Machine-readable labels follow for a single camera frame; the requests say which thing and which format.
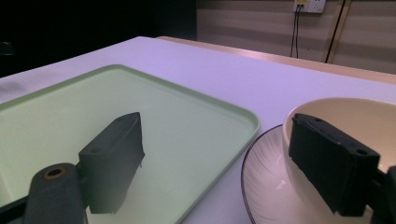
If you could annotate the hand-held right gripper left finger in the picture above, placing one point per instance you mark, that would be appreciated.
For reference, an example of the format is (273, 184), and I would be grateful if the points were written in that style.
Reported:
(113, 161)

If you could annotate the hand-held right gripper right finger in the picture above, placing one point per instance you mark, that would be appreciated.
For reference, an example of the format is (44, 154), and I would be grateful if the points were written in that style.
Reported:
(330, 168)

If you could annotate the cream ceramic bowl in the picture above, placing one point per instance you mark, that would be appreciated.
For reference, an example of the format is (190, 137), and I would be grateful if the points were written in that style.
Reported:
(358, 124)

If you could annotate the white plate with dark rim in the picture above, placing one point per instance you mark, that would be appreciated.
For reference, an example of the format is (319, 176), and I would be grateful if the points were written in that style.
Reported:
(267, 183)

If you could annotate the light green plastic tray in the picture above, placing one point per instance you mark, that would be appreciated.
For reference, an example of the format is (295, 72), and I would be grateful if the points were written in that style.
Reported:
(174, 137)

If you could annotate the white table mat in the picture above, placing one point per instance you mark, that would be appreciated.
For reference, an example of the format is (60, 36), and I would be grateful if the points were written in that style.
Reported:
(218, 74)

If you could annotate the white wall power socket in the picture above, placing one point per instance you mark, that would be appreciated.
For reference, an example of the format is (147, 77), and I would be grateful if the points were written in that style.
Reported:
(309, 5)

